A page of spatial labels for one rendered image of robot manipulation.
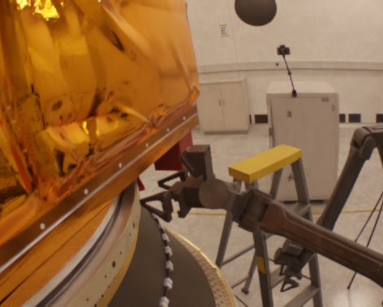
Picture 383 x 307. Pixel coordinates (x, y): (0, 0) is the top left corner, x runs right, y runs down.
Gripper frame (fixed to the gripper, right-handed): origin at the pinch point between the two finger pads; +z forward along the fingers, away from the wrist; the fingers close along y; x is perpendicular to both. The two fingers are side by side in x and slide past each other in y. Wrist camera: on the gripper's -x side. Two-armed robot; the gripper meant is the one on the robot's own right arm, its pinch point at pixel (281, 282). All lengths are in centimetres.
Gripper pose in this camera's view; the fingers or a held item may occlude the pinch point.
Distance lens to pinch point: 119.9
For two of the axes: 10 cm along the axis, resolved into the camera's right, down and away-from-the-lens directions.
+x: 9.1, 4.1, -0.2
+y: -1.7, 3.4, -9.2
